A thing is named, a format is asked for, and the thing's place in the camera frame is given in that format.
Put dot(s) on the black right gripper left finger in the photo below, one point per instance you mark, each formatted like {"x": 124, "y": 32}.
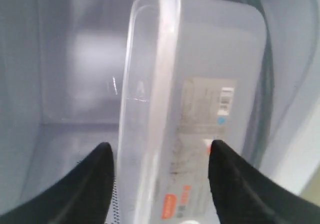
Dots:
{"x": 83, "y": 196}

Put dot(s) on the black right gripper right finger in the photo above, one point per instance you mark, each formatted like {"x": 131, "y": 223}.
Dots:
{"x": 243, "y": 195}

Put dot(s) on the clear plastic lidded container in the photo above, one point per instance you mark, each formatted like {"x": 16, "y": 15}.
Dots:
{"x": 191, "y": 72}

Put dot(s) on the white Midea microwave oven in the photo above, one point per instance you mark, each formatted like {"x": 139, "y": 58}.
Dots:
{"x": 61, "y": 73}

